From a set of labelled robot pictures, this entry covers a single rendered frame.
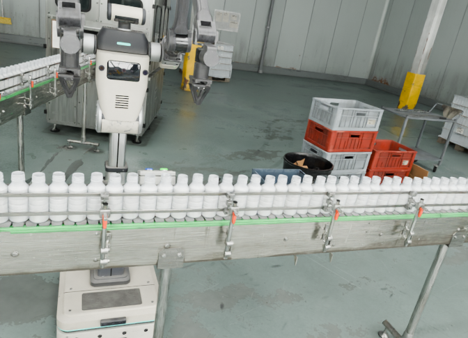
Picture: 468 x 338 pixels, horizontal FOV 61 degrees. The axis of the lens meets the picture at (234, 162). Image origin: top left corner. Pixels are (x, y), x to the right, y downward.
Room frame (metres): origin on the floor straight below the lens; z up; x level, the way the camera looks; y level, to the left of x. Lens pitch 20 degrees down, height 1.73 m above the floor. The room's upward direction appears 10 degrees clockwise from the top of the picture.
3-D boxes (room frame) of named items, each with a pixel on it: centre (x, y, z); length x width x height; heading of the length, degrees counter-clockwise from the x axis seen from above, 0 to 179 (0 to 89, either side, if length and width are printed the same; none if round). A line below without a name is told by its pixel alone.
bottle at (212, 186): (1.37, 0.07, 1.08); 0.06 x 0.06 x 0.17
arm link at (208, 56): (1.44, 0.16, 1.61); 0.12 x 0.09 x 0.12; 24
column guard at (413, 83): (10.84, -4.36, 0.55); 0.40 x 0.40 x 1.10; 23
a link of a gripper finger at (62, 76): (1.29, 0.59, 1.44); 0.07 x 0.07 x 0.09; 23
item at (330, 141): (3.95, -1.03, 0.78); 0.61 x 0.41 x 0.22; 120
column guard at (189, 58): (9.09, 1.31, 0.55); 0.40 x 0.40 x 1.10; 23
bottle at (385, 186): (1.69, -0.70, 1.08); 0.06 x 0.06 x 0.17
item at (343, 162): (3.94, -1.02, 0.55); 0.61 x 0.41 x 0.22; 120
